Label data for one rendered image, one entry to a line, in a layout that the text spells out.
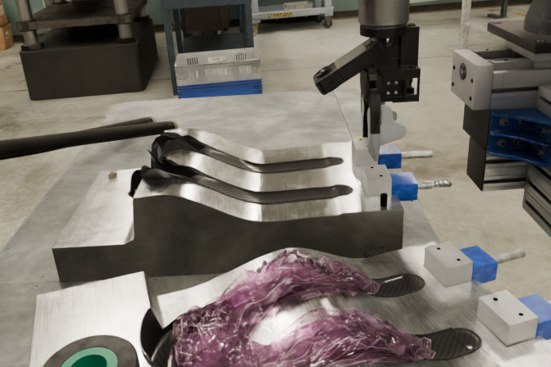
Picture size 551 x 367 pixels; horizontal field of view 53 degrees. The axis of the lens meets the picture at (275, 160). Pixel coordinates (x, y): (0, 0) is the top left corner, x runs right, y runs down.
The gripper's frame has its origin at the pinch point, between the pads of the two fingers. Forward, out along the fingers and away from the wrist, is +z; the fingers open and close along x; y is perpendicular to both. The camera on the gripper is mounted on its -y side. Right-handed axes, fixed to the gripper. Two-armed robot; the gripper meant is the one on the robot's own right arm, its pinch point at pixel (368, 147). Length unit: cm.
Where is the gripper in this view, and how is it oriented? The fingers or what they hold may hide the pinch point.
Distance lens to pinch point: 94.2
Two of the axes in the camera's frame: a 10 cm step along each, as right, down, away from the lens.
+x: -0.2, -4.0, 9.1
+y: 10.0, -0.6, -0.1
